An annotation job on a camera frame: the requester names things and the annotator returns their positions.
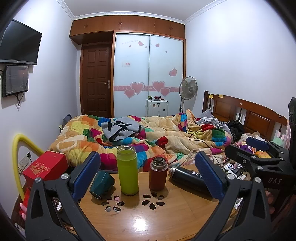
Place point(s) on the white power strip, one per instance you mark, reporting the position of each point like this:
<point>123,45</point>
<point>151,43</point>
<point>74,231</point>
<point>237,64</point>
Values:
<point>232,171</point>

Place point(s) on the striped grey pillow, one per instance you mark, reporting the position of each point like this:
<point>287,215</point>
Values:
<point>208,119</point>

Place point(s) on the colourful patchwork blanket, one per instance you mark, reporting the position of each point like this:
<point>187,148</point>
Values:
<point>92,141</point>

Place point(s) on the black thermos flask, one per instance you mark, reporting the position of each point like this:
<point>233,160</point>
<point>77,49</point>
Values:
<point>187,179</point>

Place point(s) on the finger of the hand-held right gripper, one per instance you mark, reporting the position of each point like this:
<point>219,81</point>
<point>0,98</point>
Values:
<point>256,143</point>
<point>238,154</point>

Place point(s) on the small wall monitor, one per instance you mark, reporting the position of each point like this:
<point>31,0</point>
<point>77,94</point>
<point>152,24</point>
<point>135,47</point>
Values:
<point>15,80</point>

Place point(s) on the grey and black garment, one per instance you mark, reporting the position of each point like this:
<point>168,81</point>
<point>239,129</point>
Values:
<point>119,128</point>

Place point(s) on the person's right hand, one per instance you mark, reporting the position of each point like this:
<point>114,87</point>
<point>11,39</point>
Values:
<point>270,199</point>

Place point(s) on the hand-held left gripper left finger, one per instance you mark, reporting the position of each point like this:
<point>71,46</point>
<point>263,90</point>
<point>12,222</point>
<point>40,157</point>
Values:
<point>86,174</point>

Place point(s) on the white heart-print sliding wardrobe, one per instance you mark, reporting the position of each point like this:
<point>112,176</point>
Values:
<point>148,74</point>

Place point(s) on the brown wooden door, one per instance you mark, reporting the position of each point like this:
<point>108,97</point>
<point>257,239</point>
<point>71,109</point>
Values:
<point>96,80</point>

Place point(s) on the brown overhead cabinet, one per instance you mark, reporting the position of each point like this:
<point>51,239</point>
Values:
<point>120,26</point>

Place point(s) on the red gift box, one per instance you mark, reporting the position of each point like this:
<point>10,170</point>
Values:
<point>45,167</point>

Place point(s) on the clear glass jar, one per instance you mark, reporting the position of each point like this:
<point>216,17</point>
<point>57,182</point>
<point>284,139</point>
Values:
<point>193,155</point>

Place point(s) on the dark green cup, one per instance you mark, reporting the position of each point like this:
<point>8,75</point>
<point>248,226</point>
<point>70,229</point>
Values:
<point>101,185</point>

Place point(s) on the green glass bottle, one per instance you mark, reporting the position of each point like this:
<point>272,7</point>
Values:
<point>127,170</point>

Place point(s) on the black wall television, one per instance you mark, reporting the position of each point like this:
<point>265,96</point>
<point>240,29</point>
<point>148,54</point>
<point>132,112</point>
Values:
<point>20,44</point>

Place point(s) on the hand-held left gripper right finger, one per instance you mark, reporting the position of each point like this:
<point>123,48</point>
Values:
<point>210,176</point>

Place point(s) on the wooden bed headboard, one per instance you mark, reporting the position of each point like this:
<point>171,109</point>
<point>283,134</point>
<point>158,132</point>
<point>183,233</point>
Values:
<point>249,115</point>

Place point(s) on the red-brown thermos flask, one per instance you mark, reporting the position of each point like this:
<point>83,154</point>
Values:
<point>158,173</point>

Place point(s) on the standing electric fan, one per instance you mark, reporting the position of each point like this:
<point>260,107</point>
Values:
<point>188,89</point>

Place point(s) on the yellow foam tube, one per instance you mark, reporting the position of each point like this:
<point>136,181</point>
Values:
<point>18,160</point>

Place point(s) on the green plush toy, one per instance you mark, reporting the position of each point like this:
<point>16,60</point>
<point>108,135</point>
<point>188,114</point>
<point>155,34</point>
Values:
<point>278,140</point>

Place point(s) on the white suitcase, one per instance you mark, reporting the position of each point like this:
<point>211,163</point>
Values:
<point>156,107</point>

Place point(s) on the black clothes pile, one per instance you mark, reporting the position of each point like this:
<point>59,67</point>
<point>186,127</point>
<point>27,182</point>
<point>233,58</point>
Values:
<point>235,128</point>

